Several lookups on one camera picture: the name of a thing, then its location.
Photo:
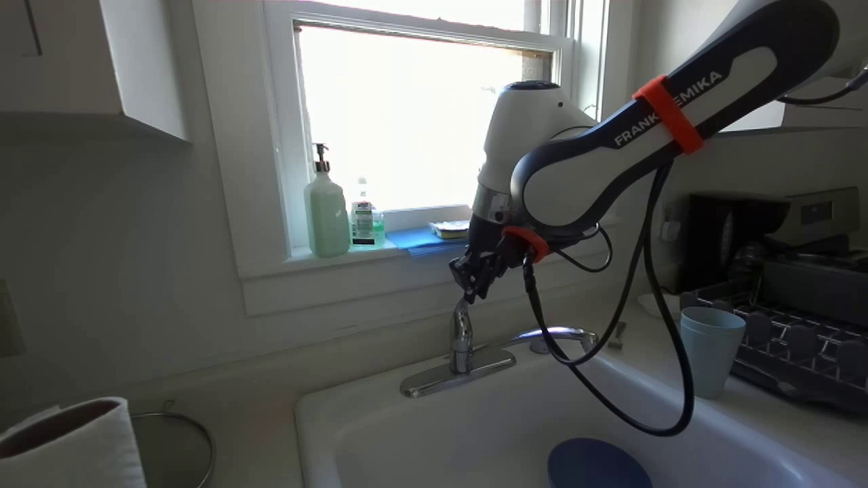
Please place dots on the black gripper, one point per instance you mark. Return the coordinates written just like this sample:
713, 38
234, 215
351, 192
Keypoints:
487, 257

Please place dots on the chrome sink faucet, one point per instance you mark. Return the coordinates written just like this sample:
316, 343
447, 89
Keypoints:
468, 360

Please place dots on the light blue plastic cup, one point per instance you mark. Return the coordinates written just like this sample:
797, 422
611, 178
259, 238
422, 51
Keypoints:
712, 339

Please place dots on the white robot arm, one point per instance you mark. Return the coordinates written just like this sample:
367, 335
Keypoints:
550, 173

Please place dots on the white farmhouse sink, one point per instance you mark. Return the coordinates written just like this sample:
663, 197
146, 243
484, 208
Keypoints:
503, 429

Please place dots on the blue bowl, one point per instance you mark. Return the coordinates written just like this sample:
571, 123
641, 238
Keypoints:
594, 465

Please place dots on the yellow green sponge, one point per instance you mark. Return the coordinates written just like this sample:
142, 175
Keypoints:
450, 228

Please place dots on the blue cloth on sill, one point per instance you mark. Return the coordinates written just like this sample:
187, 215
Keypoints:
422, 243

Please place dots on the small clear teal bottle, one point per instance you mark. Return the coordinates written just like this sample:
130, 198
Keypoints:
367, 220

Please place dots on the green soap dispenser bottle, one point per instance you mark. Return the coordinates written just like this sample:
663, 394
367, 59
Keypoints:
327, 209

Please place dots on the white framed window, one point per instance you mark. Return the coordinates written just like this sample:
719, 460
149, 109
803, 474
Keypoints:
396, 93

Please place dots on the patterned dish drying mat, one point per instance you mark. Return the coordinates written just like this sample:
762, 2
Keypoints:
803, 360

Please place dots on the white paper towel roll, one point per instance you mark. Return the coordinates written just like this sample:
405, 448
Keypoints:
80, 446

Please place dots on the white upper wall cabinet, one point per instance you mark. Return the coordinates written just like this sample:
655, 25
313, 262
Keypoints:
87, 72

